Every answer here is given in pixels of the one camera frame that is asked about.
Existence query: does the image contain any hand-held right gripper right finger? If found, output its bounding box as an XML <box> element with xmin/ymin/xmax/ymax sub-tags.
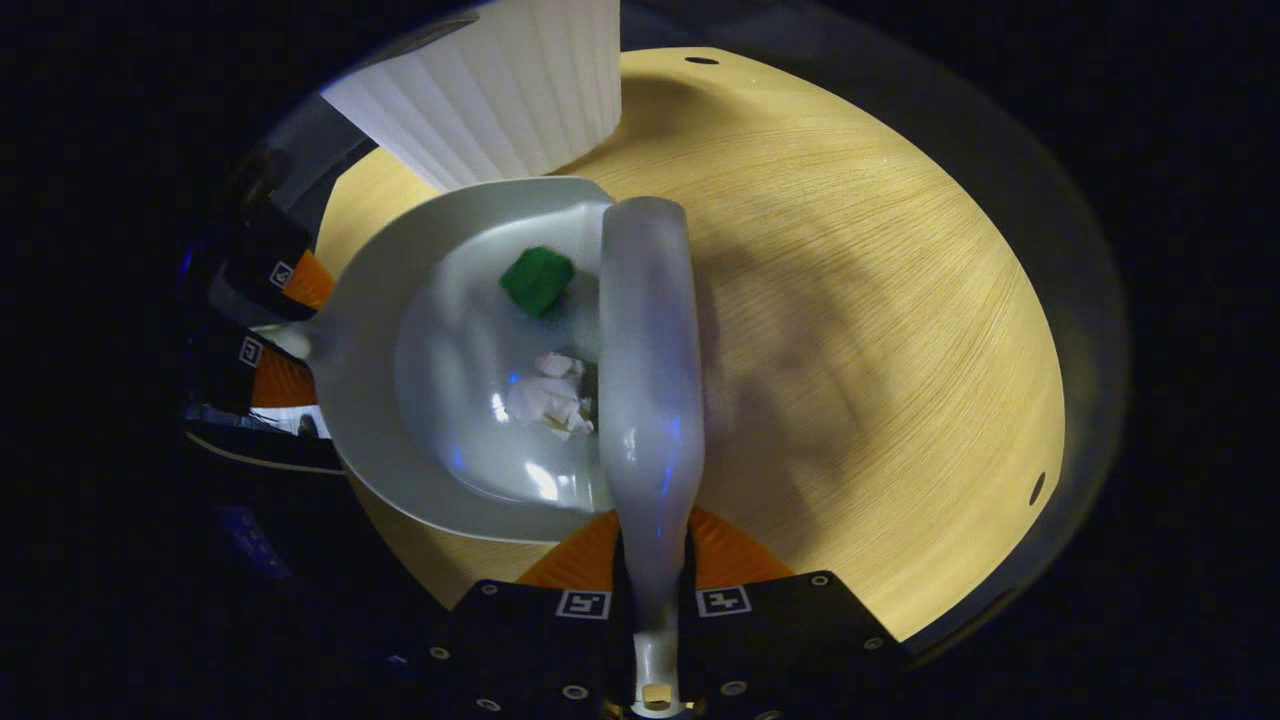
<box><xmin>681</xmin><ymin>504</ymin><xmax>907</xmax><ymax>720</ymax></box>

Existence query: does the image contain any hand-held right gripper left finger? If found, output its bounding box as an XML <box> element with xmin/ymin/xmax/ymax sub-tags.
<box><xmin>395</xmin><ymin>508</ymin><xmax>638</xmax><ymax>720</ymax></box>

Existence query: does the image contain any grey plastic dustpan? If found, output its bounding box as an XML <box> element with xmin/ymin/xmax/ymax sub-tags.
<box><xmin>255</xmin><ymin>177</ymin><xmax>616</xmax><ymax>546</ymax></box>

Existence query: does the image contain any white paper ball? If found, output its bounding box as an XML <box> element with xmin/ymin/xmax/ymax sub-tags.
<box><xmin>505</xmin><ymin>352</ymin><xmax>596</xmax><ymax>441</ymax></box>

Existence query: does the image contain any green paper ball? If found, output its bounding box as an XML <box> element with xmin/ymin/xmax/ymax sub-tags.
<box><xmin>499</xmin><ymin>247</ymin><xmax>576</xmax><ymax>319</ymax></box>

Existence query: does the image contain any white ribbed garbage bin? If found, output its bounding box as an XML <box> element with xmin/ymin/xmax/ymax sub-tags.
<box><xmin>320</xmin><ymin>0</ymin><xmax>623</xmax><ymax>193</ymax></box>

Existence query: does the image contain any small grey broom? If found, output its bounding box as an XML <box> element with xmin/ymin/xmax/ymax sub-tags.
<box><xmin>598</xmin><ymin>196</ymin><xmax>707</xmax><ymax>716</ymax></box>

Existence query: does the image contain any wooden desktop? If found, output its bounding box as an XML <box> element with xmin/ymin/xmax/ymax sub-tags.
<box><xmin>315</xmin><ymin>47</ymin><xmax>1066</xmax><ymax>641</ymax></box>

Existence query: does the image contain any dark board with pale edge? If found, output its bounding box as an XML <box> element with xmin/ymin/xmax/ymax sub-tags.
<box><xmin>185</xmin><ymin>405</ymin><xmax>346</xmax><ymax>476</ymax></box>

